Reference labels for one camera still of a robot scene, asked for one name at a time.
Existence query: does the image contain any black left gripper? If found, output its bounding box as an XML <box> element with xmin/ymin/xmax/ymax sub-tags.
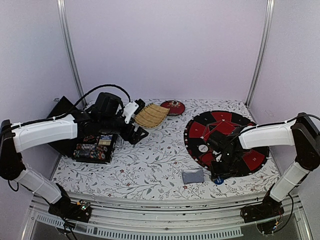
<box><xmin>100</xmin><ymin>111</ymin><xmax>150</xmax><ymax>145</ymax></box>

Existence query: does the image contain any red floral round plate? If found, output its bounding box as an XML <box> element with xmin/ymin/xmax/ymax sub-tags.
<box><xmin>160</xmin><ymin>100</ymin><xmax>186</xmax><ymax>116</ymax></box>

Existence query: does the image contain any blue small blind button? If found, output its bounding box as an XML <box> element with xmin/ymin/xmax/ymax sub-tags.
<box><xmin>213</xmin><ymin>176</ymin><xmax>224</xmax><ymax>185</ymax></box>

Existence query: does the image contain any woven bamboo tray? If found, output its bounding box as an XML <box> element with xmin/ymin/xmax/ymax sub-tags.
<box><xmin>134</xmin><ymin>103</ymin><xmax>170</xmax><ymax>129</ymax></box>

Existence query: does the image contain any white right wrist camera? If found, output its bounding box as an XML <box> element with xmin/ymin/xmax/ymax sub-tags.
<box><xmin>215</xmin><ymin>154</ymin><xmax>222</xmax><ymax>162</ymax></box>

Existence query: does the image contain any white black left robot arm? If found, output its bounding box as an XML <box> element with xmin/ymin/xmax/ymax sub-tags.
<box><xmin>0</xmin><ymin>92</ymin><xmax>149</xmax><ymax>217</ymax></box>

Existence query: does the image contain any red black card box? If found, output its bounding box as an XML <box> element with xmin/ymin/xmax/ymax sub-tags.
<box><xmin>83</xmin><ymin>135</ymin><xmax>96</xmax><ymax>144</ymax></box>

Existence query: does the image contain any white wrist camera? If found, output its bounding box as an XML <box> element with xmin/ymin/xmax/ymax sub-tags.
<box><xmin>215</xmin><ymin>154</ymin><xmax>222</xmax><ymax>162</ymax></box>
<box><xmin>122</xmin><ymin>101</ymin><xmax>139</xmax><ymax>124</ymax></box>

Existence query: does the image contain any white dealer button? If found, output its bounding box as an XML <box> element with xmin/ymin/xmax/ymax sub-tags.
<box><xmin>198</xmin><ymin>144</ymin><xmax>209</xmax><ymax>153</ymax></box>

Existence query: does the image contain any aluminium frame post right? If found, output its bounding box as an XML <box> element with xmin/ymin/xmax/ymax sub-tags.
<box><xmin>245</xmin><ymin>0</ymin><xmax>275</xmax><ymax>108</ymax></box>

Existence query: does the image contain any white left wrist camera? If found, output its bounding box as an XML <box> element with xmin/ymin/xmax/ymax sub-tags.
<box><xmin>122</xmin><ymin>101</ymin><xmax>139</xmax><ymax>124</ymax></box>

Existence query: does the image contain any black poker set case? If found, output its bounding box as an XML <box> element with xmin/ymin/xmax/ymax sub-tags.
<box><xmin>46</xmin><ymin>95</ymin><xmax>118</xmax><ymax>165</ymax></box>

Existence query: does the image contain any round red black poker mat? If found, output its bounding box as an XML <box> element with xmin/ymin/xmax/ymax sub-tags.
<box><xmin>183</xmin><ymin>110</ymin><xmax>270</xmax><ymax>181</ymax></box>

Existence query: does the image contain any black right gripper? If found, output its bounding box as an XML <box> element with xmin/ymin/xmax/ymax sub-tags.
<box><xmin>209</xmin><ymin>151</ymin><xmax>240</xmax><ymax>182</ymax></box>

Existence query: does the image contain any blue texas holdem card deck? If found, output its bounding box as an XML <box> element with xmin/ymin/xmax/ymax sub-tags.
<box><xmin>98</xmin><ymin>134</ymin><xmax>113</xmax><ymax>146</ymax></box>

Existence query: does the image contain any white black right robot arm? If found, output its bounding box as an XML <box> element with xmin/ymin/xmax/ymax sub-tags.
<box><xmin>206</xmin><ymin>112</ymin><xmax>320</xmax><ymax>218</ymax></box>

